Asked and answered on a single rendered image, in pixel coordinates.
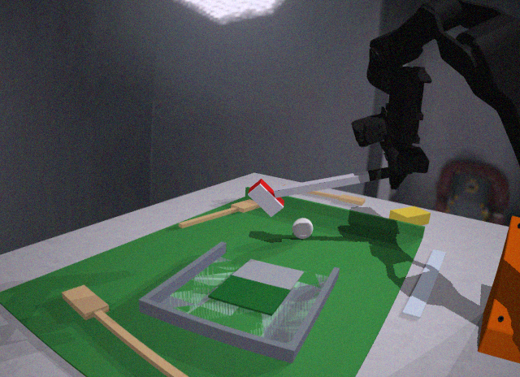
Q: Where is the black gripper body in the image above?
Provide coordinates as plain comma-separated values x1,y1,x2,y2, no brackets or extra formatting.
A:
384,102,430,173

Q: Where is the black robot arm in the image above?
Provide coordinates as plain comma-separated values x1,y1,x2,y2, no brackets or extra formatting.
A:
351,0,520,166

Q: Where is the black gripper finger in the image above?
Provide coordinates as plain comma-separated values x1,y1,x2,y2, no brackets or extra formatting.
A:
380,141,391,153
383,153,409,189

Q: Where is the green putting mat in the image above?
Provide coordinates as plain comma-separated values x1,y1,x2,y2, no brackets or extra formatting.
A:
0,206,423,377

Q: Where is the white golf ball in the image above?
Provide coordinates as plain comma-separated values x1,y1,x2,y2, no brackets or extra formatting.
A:
292,219,313,239

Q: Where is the yellow rectangular block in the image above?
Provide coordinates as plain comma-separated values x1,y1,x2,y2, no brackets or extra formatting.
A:
389,206,431,225

